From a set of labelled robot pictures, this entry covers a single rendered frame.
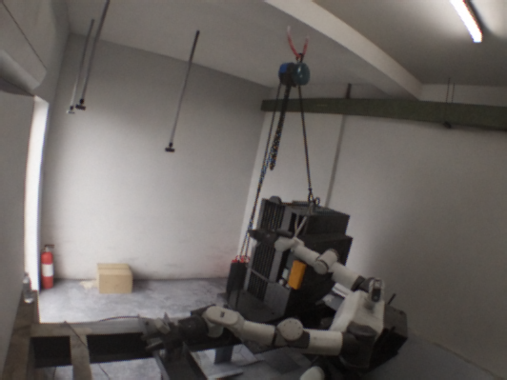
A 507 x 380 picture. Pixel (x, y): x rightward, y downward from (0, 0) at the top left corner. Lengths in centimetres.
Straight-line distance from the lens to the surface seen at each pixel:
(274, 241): 166
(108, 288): 377
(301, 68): 181
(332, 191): 332
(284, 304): 205
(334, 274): 152
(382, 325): 126
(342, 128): 333
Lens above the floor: 191
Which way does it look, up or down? 7 degrees down
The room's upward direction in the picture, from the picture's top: 12 degrees clockwise
